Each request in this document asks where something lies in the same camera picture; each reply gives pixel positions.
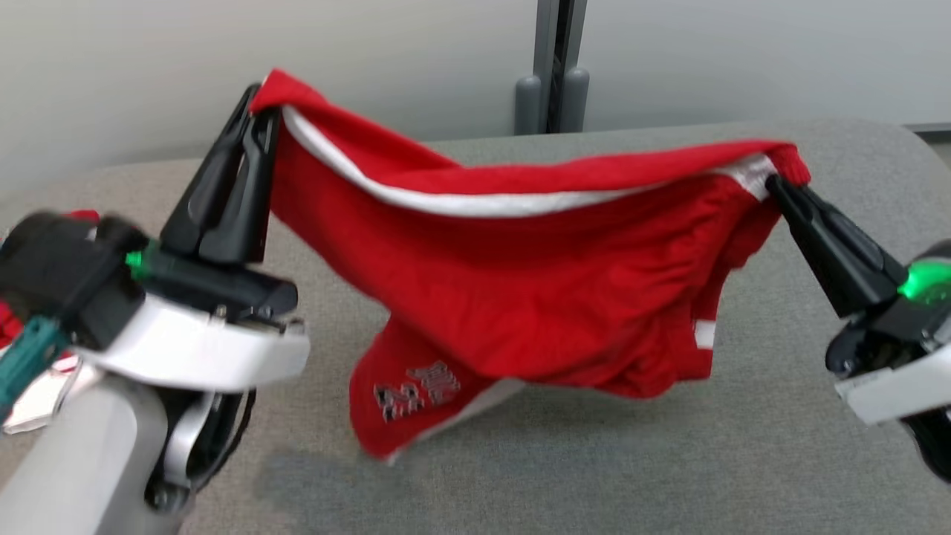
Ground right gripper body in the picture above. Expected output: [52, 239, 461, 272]
[826, 238, 951, 426]

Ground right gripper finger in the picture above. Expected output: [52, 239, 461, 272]
[767, 178, 909, 302]
[769, 189, 877, 318]

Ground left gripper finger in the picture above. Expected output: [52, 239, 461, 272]
[199, 106, 282, 266]
[160, 83, 262, 255]

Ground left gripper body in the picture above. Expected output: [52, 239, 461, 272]
[78, 238, 311, 393]

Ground red jersey white sleeves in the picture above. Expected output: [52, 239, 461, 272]
[0, 208, 103, 436]

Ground red shorts white trim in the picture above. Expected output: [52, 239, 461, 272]
[249, 68, 812, 463]

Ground teal left camera connector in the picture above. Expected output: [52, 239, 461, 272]
[0, 316, 71, 417]

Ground grey partition post double foot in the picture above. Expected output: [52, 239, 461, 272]
[514, 0, 591, 136]

